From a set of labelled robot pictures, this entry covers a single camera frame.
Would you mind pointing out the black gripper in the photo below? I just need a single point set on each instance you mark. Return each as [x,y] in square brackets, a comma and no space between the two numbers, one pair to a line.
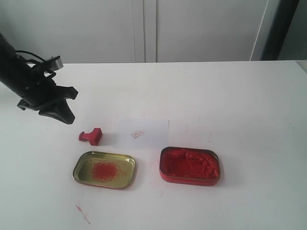
[39,92]

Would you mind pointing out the red stamp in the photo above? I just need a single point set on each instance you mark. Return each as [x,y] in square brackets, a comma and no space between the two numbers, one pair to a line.
[93,137]

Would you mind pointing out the red ink tin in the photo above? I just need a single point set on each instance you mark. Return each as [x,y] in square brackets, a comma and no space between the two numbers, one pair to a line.
[189,166]

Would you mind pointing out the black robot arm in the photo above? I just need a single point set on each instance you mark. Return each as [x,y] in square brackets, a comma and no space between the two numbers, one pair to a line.
[11,61]

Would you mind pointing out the white cabinet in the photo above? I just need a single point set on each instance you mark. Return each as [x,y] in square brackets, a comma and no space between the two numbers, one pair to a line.
[134,31]

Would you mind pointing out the white paper sheet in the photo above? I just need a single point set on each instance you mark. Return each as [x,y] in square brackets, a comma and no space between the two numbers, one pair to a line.
[133,133]

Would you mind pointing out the gold tin lid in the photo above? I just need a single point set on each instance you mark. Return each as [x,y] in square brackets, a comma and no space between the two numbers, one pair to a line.
[102,169]

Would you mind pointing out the wrist camera with black bracket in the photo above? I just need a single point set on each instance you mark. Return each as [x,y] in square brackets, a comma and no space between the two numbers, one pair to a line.
[50,65]

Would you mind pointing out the dark door frame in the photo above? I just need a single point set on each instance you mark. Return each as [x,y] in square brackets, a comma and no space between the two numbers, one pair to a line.
[287,38]

